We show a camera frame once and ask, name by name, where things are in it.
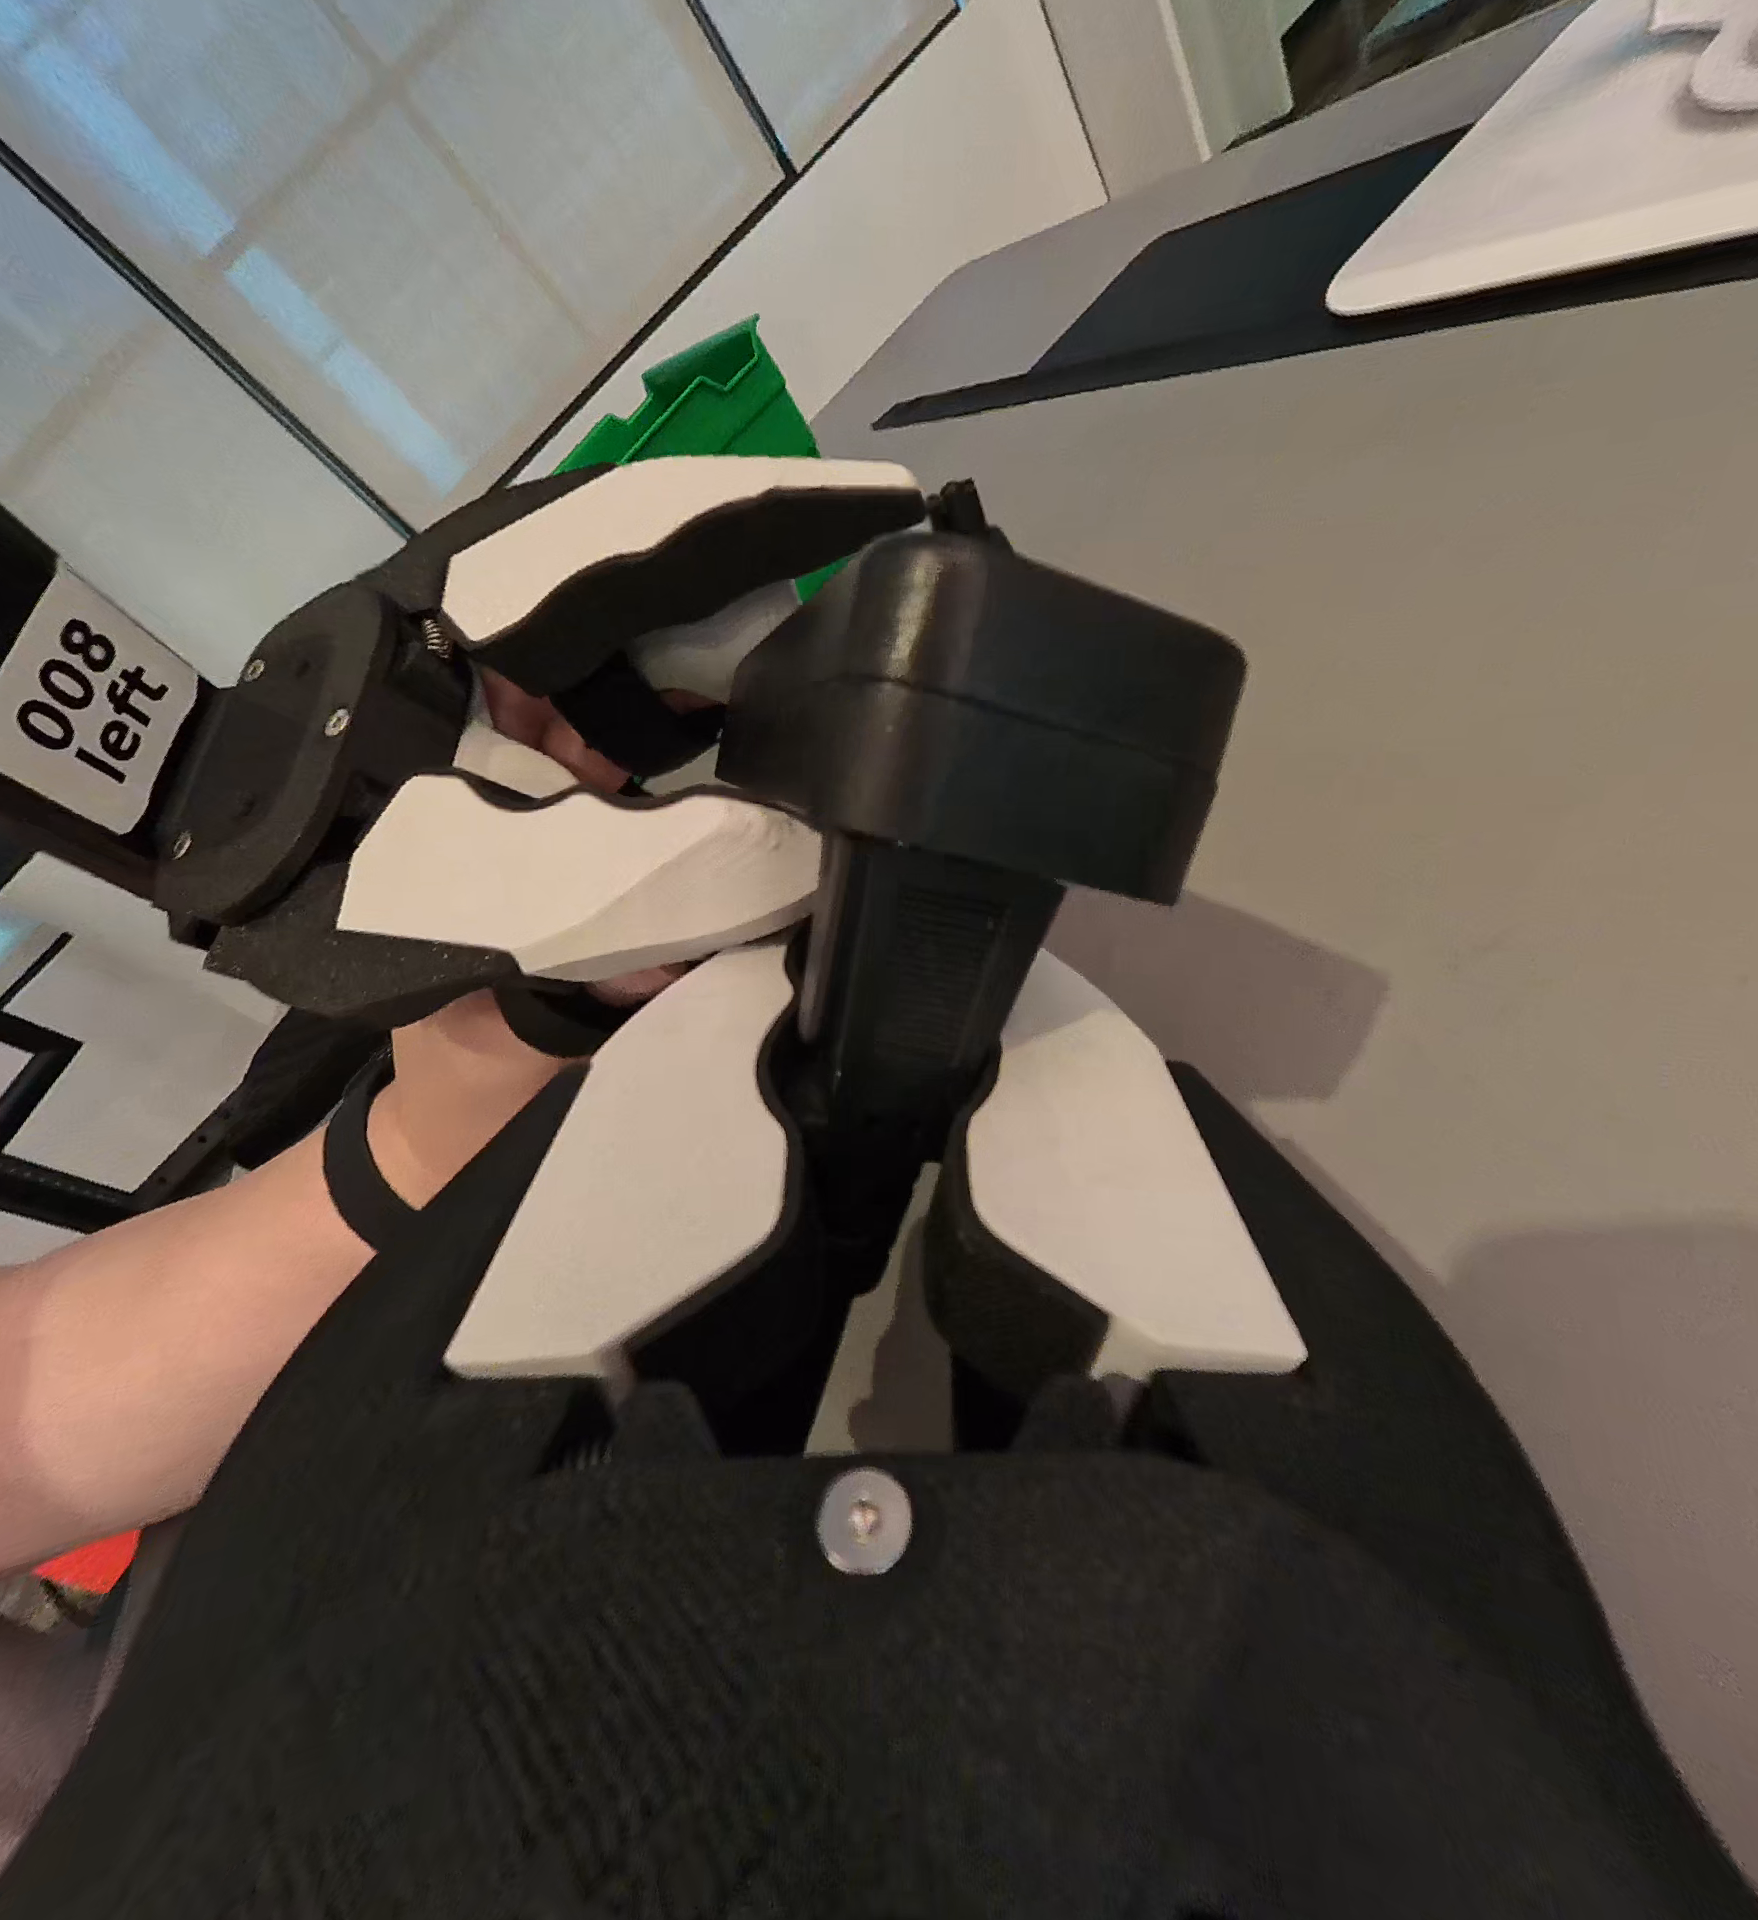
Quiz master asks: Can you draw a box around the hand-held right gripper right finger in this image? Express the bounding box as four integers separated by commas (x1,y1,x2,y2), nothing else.
921,952,1310,1380

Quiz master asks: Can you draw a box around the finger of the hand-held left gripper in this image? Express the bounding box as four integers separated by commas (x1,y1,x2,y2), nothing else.
336,743,839,989
435,458,929,708

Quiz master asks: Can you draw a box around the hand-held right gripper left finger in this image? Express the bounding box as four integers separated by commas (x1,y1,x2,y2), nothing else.
444,946,801,1385

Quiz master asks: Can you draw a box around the person's left forearm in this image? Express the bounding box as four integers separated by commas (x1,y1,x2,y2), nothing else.
0,1140,403,1613

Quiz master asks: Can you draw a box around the person's left hand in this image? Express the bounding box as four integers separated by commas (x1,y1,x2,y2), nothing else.
368,668,724,1205

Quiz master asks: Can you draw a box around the green plastic bin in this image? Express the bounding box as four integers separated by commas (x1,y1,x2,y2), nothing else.
557,314,855,606

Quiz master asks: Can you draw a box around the black wristband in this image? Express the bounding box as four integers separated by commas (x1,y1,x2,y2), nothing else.
320,1047,437,1251

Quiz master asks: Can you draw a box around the large window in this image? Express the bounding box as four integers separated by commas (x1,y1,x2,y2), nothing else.
0,0,971,544

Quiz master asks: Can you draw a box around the dark blue desk panel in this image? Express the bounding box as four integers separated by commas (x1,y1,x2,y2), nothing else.
871,128,1758,432

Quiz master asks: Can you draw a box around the small red object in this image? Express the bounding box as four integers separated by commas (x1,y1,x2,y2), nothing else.
30,1544,134,1609

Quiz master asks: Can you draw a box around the black desk frame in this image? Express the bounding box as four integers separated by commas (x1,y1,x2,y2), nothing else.
0,1021,372,1235

